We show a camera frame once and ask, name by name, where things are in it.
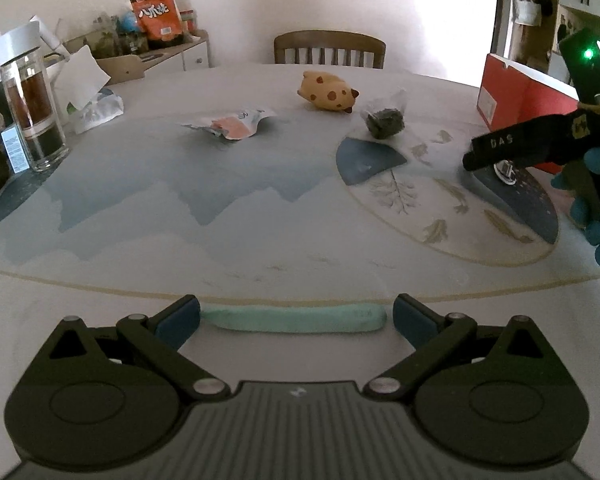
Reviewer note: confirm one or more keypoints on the yellow spotted pig toy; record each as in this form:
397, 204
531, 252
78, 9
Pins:
327, 91

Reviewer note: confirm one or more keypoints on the wooden chair far side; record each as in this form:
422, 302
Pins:
330, 47

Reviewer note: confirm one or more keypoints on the orange snack bag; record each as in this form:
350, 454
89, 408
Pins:
159, 21

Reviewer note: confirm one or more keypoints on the red cardboard shoe box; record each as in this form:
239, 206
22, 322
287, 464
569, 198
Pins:
511, 93

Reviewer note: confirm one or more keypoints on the patterned table mat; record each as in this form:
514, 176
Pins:
309, 209

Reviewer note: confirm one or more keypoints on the small blue white box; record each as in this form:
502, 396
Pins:
14, 150

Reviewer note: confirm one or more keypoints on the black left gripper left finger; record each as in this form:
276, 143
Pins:
104, 397

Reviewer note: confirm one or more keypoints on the white sideboard cabinet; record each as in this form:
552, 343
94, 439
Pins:
192, 54

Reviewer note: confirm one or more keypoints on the small dark clear bag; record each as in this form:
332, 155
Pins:
384, 117

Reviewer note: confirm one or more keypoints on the pink white snack packet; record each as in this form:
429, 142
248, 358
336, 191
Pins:
235, 125

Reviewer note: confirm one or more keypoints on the glass tea bottle white lid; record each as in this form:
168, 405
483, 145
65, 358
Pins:
30, 98

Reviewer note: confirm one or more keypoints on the blue gloved hand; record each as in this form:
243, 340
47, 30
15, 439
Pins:
582, 181

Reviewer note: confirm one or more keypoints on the hanging tote bag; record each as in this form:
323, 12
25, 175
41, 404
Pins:
527, 13

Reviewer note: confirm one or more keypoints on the mint green nail file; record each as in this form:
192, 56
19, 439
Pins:
339, 319

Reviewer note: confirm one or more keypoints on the white tissue pack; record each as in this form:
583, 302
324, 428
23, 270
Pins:
82, 98

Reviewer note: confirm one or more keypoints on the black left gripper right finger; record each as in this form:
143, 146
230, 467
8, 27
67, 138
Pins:
498, 397

